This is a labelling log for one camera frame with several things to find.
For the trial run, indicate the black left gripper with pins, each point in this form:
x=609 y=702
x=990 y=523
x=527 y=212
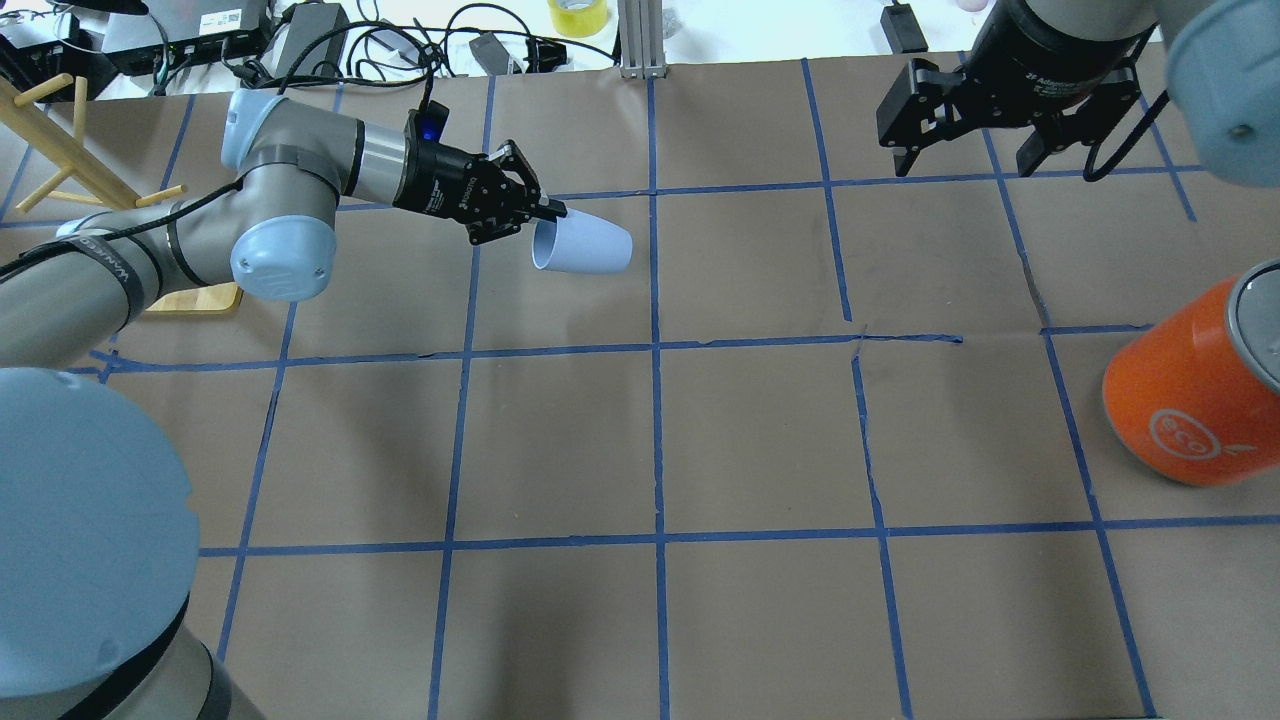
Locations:
x=441 y=179

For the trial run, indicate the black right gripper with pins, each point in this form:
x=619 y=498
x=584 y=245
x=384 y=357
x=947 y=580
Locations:
x=1058 y=65

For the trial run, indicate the light blue cup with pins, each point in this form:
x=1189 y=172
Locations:
x=581 y=243

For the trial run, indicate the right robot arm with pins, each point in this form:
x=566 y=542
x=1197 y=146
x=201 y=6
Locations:
x=1221 y=69

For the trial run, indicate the black adapter top view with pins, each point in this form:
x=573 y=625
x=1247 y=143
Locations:
x=902 y=29

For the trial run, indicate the yellow tape roll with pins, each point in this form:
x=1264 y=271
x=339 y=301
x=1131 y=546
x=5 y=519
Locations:
x=578 y=19

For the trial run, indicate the black power brick far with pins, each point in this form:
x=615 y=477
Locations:
x=310 y=36

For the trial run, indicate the orange canister with metal lid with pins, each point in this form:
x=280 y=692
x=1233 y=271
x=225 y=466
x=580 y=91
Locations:
x=1196 y=397

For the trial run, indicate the aluminium frame post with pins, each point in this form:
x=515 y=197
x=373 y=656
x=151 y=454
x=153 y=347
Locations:
x=640 y=31

